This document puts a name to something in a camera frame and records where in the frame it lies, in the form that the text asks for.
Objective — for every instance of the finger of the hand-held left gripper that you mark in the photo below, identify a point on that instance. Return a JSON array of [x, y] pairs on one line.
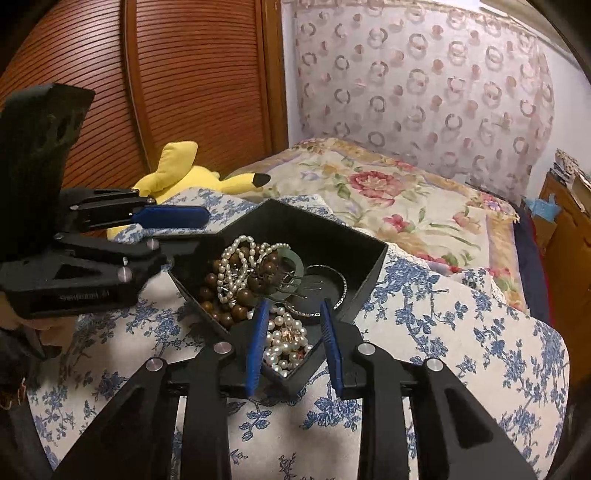
[[115, 251], [171, 217]]

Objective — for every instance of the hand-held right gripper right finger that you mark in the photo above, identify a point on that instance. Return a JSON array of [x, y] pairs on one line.
[[332, 348]]

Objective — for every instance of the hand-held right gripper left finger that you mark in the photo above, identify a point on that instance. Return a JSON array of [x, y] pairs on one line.
[[256, 347]]

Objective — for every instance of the thin silver bangle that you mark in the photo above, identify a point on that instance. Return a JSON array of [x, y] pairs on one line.
[[339, 286]]

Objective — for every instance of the silver wavy hair fork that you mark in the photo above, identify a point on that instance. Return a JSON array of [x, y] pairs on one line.
[[288, 287]]

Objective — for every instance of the black cardboard box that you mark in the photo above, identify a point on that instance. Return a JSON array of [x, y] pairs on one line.
[[351, 272]]

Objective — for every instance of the grey-green jade bangle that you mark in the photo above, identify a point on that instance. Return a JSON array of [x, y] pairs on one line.
[[295, 265]]

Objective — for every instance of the person's left hand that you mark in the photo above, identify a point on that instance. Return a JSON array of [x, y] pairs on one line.
[[48, 332]]

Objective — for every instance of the yellow plush toy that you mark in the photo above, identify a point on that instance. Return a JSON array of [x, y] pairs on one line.
[[184, 175]]

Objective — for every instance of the wooden slatted wardrobe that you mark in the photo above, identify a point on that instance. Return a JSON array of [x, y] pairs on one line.
[[161, 69]]

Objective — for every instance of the floral patchwork quilt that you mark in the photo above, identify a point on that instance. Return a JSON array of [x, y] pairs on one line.
[[369, 184]]

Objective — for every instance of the dark blue blanket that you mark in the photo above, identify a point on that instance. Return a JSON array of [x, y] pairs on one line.
[[531, 267]]

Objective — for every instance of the light blue cloth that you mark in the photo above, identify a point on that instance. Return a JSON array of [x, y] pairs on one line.
[[542, 207]]

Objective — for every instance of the wooden cabinet desk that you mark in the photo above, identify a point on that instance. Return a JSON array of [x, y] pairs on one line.
[[570, 240]]

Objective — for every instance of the stack of books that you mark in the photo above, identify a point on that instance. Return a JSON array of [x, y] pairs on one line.
[[572, 168]]

